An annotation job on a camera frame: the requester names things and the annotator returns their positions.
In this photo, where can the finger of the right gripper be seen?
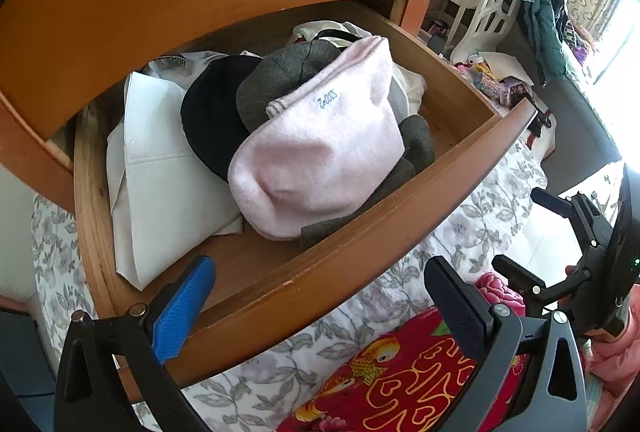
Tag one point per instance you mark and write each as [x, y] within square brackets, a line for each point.
[565, 206]
[535, 293]

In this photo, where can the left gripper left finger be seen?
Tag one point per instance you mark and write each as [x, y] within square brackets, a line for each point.
[89, 393]

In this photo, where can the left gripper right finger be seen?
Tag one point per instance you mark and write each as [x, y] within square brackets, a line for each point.
[552, 394]

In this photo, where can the black beanie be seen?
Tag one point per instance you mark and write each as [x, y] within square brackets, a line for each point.
[210, 119]

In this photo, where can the grey sock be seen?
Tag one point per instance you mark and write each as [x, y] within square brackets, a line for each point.
[260, 97]

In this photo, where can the right hand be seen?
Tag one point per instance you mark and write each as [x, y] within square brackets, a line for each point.
[611, 364]

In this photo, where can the grey floral blanket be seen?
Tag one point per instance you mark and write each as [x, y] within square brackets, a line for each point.
[261, 392]

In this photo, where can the white folded garment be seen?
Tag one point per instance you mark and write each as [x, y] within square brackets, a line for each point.
[163, 200]

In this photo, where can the red patterned blanket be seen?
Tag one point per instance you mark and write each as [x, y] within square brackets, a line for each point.
[402, 381]

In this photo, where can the colourful snack packets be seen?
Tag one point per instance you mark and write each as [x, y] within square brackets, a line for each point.
[507, 91]

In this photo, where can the dark green jacket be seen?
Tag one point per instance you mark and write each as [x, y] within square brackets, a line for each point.
[543, 23]

